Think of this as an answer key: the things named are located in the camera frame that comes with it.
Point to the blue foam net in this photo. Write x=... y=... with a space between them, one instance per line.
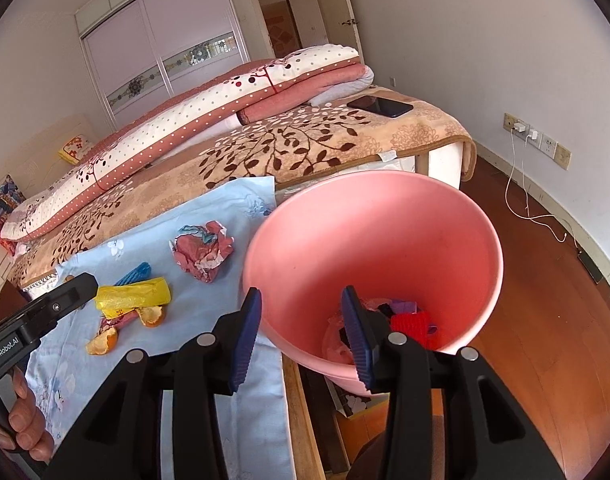
x=135 y=275

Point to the black smartphone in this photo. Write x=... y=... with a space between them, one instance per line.
x=380 y=106

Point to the yellow floral pillow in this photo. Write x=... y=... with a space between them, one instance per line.
x=76 y=148

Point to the wooden bed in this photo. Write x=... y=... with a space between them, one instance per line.
x=445 y=160

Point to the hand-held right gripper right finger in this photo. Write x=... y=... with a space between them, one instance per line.
x=357 y=342

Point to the white folded sheet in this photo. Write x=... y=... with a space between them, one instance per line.
x=340 y=87

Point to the orange peel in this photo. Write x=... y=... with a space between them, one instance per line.
x=152 y=316
x=102 y=342

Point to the pink snack wrapper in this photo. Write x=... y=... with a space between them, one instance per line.
x=121 y=319

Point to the purple foam net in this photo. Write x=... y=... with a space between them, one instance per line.
x=402 y=306

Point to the floral printed box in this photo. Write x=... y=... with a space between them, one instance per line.
x=360 y=404

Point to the black device on floor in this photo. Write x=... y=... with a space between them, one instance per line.
x=589 y=266

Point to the pink polka dot quilt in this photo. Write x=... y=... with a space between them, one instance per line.
x=185 y=120

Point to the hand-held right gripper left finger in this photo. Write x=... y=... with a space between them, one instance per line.
x=245 y=342

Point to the white wall socket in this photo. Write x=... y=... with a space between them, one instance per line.
x=535 y=144
x=549 y=145

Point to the pink paper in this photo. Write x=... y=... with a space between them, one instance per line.
x=205 y=252

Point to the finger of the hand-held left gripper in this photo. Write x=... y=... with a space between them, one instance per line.
x=65 y=300

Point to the colourful printed pillow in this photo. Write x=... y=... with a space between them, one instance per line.
x=5 y=210

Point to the brown wooden nightstand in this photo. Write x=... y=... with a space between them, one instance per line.
x=10 y=300

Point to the beige leaf-print blanket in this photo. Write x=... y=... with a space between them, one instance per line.
x=310 y=145

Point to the red foam net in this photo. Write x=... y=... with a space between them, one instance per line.
x=410 y=325

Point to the wooden table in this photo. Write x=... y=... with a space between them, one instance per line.
x=302 y=420

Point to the white charger plug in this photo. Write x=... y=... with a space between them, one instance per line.
x=533 y=136
x=520 y=126

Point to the brass wall plate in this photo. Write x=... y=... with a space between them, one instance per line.
x=563 y=156
x=509 y=121

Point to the pink plastic bin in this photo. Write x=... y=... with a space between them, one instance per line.
x=385 y=240

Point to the light blue cloth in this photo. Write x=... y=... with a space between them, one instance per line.
x=135 y=240

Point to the white sliding-door wardrobe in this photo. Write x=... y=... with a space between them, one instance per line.
x=185 y=35

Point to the person's left hand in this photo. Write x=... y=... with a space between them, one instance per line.
x=27 y=410

